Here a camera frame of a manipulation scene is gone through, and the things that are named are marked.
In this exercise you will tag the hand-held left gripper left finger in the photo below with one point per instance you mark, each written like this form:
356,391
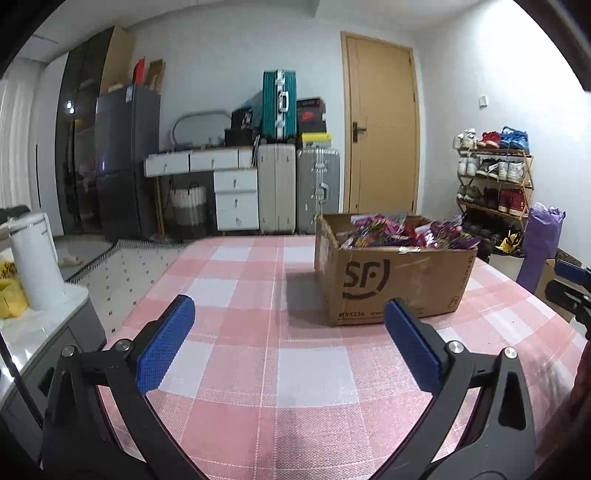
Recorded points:
168,341

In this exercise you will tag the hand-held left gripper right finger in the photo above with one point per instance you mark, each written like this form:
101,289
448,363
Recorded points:
413,346

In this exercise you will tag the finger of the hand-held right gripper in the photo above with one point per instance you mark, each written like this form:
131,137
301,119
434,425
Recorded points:
575,272
561,290

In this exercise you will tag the brown cardboard box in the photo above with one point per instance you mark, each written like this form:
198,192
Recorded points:
369,286

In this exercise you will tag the heap of mixed snacks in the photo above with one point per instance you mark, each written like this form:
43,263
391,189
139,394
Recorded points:
383,230

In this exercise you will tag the person's right forearm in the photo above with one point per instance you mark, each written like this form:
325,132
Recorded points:
582,397

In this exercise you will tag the large brown paper bag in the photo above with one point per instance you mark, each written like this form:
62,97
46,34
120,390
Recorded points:
546,277

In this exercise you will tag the patterned brown bag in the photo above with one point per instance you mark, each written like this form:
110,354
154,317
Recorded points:
562,254

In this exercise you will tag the purple bag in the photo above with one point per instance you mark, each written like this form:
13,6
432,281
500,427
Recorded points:
540,244

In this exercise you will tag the white trash bin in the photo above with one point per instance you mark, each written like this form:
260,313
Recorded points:
505,265

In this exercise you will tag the dotted white rug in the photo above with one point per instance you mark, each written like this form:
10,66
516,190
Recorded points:
124,277

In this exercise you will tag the pink checked tablecloth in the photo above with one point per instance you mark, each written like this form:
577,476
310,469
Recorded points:
254,323

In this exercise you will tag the wooden shoe rack with shoes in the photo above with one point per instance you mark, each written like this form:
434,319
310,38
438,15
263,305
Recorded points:
503,168

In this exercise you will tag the white topped side cabinet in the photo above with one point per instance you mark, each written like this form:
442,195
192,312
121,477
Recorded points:
41,350

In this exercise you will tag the beige slipper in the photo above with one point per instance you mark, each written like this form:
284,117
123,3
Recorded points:
69,261

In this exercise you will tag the woven laundry basket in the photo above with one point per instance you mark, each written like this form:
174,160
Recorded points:
187,205

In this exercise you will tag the white kettle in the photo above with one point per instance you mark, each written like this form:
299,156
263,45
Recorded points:
34,263

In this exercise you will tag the white desk with drawers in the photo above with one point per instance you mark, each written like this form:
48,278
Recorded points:
235,194

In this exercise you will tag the yellow plastic bag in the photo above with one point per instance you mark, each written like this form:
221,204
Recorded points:
11,295

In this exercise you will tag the beige suitcase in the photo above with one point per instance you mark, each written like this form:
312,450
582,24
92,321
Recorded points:
276,189

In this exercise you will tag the grey refrigerator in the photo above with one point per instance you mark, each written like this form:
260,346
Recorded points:
127,157

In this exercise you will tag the silver suitcase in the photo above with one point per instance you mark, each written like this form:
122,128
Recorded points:
316,175

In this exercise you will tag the black storage box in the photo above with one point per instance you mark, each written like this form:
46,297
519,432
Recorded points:
238,137

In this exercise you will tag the wooden door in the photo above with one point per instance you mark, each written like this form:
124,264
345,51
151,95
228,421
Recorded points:
383,129

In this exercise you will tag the yellow and black shoe box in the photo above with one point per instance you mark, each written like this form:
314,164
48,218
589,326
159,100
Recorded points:
316,140

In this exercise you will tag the black paper bag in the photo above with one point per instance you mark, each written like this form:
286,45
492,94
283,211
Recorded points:
242,120

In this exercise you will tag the dark tall cabinet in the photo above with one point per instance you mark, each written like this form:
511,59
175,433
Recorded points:
81,115

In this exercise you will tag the red and black shoe box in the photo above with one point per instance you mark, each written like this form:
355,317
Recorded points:
311,116

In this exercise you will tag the white curtain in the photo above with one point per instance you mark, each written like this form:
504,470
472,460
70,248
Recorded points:
16,138

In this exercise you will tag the teal suitcase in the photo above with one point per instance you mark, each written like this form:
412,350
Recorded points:
271,106

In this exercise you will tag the red paper bag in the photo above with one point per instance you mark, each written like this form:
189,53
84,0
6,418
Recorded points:
140,71

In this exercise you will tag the white arched frame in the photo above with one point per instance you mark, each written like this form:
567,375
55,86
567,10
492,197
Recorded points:
178,124

